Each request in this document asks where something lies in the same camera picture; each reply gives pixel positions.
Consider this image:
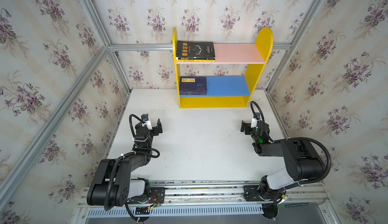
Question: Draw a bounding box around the navy book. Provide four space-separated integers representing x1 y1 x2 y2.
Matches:
179 90 207 92
180 94 207 97
180 91 207 94

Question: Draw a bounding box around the dark blue text-covered book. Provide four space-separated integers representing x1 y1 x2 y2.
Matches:
179 77 207 91

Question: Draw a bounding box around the yellow paperback book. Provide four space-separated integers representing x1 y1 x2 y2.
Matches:
175 59 216 64

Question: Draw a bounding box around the black paperback book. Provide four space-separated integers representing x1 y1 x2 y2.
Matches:
176 40 216 60

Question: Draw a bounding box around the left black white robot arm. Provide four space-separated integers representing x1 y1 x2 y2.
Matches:
86 114 163 211

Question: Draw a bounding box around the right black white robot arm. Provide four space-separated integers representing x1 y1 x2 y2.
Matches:
240 119 331 203

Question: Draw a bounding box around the yellow pink blue bookshelf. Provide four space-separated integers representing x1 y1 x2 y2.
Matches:
172 27 274 109

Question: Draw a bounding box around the white ventilation grille strip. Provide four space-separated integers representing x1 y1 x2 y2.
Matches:
88 203 264 219

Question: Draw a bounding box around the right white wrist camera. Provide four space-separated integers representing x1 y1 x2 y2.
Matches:
251 112 261 128

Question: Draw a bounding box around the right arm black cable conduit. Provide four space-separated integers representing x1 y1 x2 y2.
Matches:
250 101 332 185

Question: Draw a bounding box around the aluminium mounting rail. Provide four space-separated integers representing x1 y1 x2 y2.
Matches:
77 180 329 208

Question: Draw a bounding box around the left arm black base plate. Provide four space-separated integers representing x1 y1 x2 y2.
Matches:
127 187 166 204

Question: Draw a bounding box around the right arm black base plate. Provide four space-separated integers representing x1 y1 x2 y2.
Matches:
243 184 285 202

